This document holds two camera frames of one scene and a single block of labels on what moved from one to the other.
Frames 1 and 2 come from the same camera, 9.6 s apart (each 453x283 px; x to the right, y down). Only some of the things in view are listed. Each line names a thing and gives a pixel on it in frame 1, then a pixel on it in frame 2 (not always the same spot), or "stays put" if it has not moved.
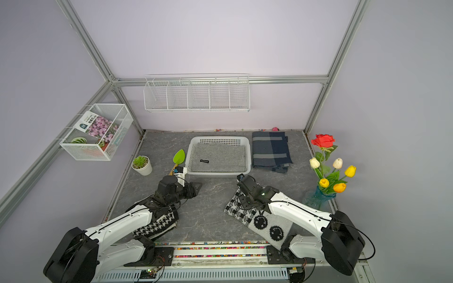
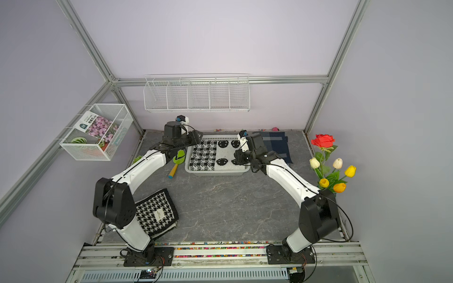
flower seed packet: x=91 y=122 stays put
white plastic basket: x=218 y=155 stays put
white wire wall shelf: x=226 y=92 stays put
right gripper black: x=243 y=204 → x=239 y=156
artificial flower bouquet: x=330 y=181 stays put
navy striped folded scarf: x=271 y=151 stays put
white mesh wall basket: x=98 y=132 stays put
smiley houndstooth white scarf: x=272 y=229 → x=215 y=154
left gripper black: x=190 y=189 → x=194 y=137
